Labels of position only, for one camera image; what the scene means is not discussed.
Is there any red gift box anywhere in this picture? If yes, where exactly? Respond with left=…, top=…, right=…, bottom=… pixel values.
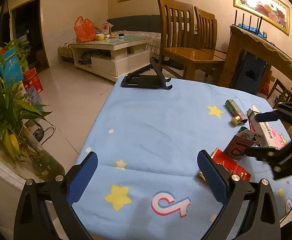
left=23, top=68, right=43, bottom=93

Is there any far wooden chair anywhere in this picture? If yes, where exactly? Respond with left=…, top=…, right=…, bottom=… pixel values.
left=194, top=7, right=227, bottom=59

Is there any lace table cover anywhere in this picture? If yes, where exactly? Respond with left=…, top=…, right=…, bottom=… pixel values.
left=228, top=25, right=292, bottom=65

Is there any black wifi router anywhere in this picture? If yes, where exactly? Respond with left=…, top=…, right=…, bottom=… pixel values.
left=233, top=10, right=263, bottom=36

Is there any black phone stand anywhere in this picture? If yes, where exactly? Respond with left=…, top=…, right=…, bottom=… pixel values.
left=121, top=57, right=173, bottom=90

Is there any blue gift bag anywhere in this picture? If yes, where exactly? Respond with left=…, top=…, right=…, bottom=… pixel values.
left=0, top=48, right=23, bottom=85

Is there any red cigarette box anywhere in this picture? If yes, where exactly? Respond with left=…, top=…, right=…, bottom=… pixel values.
left=210, top=148, right=251, bottom=181

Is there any flower painting gold frame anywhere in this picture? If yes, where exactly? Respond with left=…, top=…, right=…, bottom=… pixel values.
left=233, top=0, right=290, bottom=36

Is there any yellow cup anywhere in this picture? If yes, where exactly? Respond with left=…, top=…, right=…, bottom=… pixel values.
left=95, top=34, right=105, bottom=41

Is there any green potted plant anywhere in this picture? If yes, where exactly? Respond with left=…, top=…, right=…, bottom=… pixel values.
left=0, top=49, right=65, bottom=181

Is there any grey pink small box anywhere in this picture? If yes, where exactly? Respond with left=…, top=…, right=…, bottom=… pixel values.
left=223, top=129, right=263, bottom=160

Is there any white green medicine box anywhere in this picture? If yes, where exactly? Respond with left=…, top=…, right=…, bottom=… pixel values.
left=247, top=108, right=279, bottom=150

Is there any dark sofa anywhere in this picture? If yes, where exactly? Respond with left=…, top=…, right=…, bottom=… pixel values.
left=107, top=15, right=161, bottom=33

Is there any wooden dining table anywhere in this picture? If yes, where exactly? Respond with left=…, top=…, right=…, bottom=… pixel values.
left=218, top=24, right=292, bottom=98

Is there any green round lid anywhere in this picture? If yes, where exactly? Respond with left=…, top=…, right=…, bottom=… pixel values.
left=238, top=126, right=248, bottom=133

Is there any orange plastic bag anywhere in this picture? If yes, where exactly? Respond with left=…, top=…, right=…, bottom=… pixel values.
left=74, top=16, right=96, bottom=43

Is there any wooden chair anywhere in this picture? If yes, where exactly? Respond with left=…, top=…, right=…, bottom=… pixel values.
left=157, top=0, right=225, bottom=85
left=194, top=7, right=227, bottom=59

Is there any green purple gum container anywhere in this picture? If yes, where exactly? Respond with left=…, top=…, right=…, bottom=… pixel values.
left=225, top=99, right=248, bottom=126

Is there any blue cartoon tablecloth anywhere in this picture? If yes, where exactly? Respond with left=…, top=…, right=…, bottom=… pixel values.
left=71, top=76, right=292, bottom=240

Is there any white coffee table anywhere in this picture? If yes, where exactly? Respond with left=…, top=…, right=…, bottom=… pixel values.
left=71, top=35, right=152, bottom=82

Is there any near wooden chair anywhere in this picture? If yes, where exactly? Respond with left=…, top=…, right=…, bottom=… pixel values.
left=157, top=0, right=225, bottom=85

